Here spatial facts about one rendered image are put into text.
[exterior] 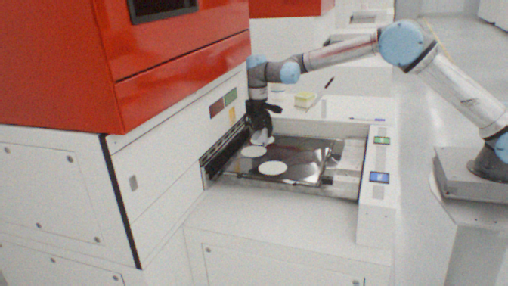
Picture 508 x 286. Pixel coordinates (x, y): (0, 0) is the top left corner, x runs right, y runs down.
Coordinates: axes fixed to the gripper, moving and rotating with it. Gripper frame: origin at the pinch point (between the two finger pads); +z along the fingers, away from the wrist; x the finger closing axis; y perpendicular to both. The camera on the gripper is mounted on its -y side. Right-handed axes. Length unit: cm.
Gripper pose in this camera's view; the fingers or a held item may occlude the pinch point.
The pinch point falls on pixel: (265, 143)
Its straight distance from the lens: 138.4
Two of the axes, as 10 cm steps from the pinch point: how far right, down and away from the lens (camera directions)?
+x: 6.1, 3.0, -7.4
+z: 0.7, 9.0, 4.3
